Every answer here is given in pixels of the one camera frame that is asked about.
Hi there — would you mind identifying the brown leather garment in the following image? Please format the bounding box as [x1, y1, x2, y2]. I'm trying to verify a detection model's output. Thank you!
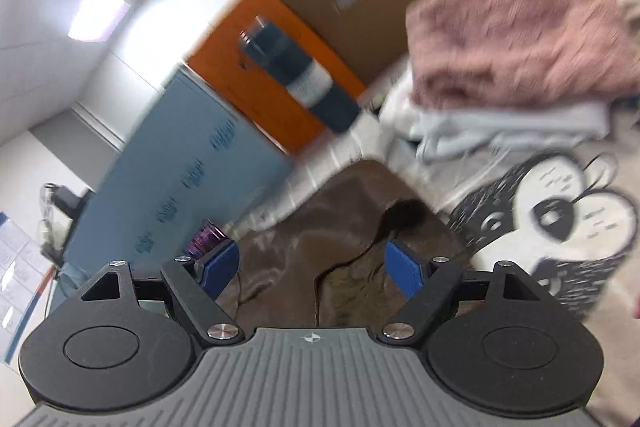
[217, 160, 470, 333]

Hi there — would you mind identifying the smartphone with bright screen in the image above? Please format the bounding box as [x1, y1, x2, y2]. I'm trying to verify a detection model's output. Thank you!
[184, 220, 228, 259]

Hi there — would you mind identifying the blue foam board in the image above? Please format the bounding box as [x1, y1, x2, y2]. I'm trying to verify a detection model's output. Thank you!
[58, 66, 293, 295]

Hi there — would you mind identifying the white folded garment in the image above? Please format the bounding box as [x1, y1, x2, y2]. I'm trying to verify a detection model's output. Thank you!
[380, 68, 611, 164]

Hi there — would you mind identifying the orange board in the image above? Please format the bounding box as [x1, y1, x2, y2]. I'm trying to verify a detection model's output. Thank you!
[186, 0, 366, 155]

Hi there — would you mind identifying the dark blue thermos bottle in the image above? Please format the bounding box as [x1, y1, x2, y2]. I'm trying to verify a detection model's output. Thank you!
[239, 17, 361, 134]

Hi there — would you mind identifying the pink knitted sweater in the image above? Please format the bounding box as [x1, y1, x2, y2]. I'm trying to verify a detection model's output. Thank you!
[406, 0, 639, 109]

